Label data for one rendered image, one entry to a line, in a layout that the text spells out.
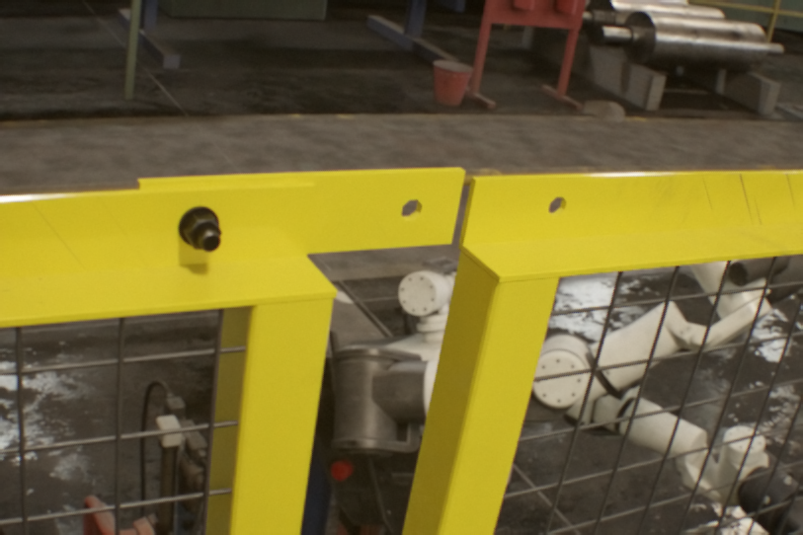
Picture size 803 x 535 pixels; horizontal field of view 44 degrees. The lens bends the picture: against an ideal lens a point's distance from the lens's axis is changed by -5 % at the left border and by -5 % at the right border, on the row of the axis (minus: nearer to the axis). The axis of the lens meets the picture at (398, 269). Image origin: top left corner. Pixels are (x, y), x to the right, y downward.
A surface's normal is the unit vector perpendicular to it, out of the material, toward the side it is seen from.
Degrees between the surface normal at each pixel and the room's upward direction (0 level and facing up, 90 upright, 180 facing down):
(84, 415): 0
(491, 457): 90
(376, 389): 53
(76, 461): 0
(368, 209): 90
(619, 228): 90
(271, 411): 90
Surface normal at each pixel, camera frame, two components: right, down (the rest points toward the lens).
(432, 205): 0.46, 0.44
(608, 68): -0.87, 0.07
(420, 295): -0.43, 0.10
